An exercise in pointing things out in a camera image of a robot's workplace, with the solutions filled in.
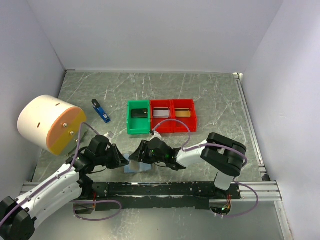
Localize red right plastic bin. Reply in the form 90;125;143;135
172;99;198;132

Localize red plastic bin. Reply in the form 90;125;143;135
172;99;198;132
150;99;175;134

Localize white drum with orange lid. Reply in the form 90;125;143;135
17;95;87;156

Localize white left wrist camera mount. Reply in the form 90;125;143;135
104;131;114;140

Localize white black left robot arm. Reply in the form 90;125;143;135
0;135;129;240

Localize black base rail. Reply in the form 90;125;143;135
77;181;241;210

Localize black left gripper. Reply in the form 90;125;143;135
94;142;130;169

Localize red middle plastic bin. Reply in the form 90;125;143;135
150;99;175;134

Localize grey card holder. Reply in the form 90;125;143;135
124;153;153;174

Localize blue stapler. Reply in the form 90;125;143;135
91;99;111;124

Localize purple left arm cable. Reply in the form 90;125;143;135
0;122;123;228

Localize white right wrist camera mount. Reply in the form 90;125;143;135
151;131;162;140

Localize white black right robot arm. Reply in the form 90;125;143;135
128;131;248;199

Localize green plastic bin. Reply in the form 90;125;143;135
126;100;151;135

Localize gold card in holder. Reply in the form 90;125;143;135
129;160;140;172

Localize white silver card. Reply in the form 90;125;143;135
153;107;171;119

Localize dark card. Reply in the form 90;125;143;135
131;108;148;118

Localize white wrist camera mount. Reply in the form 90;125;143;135
151;131;162;140
104;131;114;140

